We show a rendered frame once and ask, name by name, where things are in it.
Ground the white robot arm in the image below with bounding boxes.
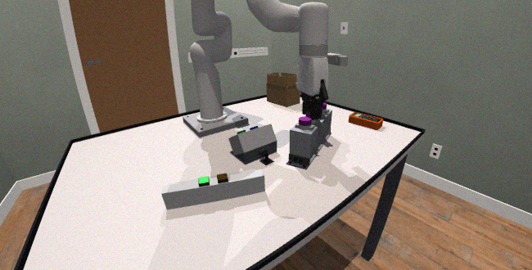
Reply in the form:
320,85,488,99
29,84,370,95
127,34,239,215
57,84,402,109
190,0,348,123

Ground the small brown cardboard box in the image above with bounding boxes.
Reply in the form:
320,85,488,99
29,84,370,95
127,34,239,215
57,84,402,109
267,72,300,107

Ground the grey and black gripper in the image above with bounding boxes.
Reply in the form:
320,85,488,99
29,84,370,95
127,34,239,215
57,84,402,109
296,55,329,120

